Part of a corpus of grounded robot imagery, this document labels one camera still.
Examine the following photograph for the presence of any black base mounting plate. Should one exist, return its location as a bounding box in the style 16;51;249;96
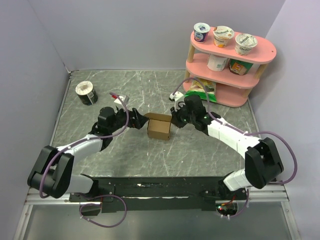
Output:
69;176;247;213

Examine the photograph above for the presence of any orange Chobani yogurt cup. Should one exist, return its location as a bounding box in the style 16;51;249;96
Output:
213;25;235;48

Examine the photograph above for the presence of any white cup middle shelf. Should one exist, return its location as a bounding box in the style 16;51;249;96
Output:
207;54;228;72

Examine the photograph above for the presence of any pink three-tier shelf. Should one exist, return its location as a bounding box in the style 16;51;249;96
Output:
185;30;277;108

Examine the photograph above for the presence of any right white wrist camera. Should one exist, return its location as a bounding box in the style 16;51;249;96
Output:
169;91;185;112

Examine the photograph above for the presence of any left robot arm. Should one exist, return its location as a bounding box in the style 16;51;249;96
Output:
27;106;149;201

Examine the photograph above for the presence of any brown cardboard box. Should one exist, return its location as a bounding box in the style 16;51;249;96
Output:
144;112;172;141

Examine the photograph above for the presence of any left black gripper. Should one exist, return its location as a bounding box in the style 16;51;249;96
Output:
109;105;149;133

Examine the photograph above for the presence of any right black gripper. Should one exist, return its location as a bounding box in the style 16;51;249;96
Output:
170;102;196;129

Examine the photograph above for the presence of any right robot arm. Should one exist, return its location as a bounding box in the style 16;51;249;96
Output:
169;92;284;200

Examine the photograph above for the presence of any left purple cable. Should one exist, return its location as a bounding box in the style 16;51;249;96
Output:
38;92;130;228

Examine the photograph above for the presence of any green snack bag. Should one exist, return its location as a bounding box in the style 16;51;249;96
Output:
185;78;217;103

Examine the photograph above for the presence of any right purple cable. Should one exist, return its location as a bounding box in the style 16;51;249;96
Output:
173;76;299;219

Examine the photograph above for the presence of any aluminium frame rail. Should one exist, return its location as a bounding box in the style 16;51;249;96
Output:
13;185;289;240

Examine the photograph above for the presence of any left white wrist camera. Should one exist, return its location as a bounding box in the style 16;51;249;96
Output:
109;92;130;109

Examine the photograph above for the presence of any blue white yogurt cup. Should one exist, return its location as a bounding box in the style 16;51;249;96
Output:
193;22;211;43

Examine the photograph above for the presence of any black white yogurt cup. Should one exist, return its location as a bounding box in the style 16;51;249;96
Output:
75;80;98;106

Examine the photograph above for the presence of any purple cable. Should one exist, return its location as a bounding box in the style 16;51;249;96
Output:
173;76;299;219
38;92;130;228

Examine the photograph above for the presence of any white Chobani yogurt cup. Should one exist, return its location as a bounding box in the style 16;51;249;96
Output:
234;33;258;56

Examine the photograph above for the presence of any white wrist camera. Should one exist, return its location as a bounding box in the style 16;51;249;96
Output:
109;92;130;109
169;91;185;112

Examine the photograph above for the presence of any green package middle shelf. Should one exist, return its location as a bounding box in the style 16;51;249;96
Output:
228;58;253;76

